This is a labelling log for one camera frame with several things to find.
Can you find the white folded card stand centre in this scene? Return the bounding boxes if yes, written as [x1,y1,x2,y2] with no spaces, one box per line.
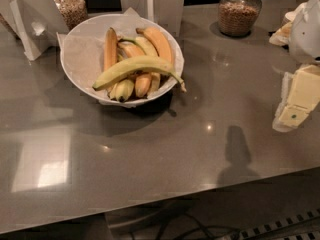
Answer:
[120,0,184,37]

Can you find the short yellow-green bottom banana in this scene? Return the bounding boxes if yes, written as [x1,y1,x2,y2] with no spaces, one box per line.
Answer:
[109,79,134,103]

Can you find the glass jar of grains right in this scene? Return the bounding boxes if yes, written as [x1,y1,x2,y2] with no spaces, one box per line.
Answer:
[218,0,262,37]

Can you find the glass jar of grains left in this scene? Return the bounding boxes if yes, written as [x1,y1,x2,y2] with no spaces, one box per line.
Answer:
[54,0,88,30]

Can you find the long yellow-green front banana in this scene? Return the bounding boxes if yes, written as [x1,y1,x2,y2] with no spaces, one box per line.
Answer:
[92,55,186,92]

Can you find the black cable under table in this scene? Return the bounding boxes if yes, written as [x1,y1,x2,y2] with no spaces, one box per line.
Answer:
[128,210,241,240]

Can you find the orange banana under middle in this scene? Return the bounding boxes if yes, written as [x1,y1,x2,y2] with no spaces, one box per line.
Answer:
[118,42,152,98]

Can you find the white folded card stand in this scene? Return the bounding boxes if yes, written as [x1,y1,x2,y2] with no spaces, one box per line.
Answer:
[120,0,184,37]
[0,0,69,61]

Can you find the glass jar of grains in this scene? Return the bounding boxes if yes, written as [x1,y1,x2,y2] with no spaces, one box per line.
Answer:
[218,0,262,37]
[54,0,88,30]

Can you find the black white striped strip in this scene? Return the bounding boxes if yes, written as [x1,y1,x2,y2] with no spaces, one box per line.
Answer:
[216,208,320,240]

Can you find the green-tipped middle banana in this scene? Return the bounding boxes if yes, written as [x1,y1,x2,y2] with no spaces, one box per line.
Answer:
[118,36,161,98]

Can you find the ripe banana at right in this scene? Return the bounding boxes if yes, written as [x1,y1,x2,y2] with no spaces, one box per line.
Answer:
[136,27,174,64]

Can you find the white bowl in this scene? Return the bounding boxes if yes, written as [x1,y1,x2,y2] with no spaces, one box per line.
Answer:
[59,13,185,105]

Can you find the upright orange-yellow left banana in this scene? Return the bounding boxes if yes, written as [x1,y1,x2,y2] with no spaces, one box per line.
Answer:
[104,28,117,70]

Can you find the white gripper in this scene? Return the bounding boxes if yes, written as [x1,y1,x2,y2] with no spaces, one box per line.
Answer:
[269,0,320,132]

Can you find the white paper bowl liner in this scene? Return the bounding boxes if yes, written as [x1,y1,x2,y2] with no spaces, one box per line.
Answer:
[55,6,186,109]

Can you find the white folded card stand left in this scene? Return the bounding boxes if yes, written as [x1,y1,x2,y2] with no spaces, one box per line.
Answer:
[0,0,69,61]

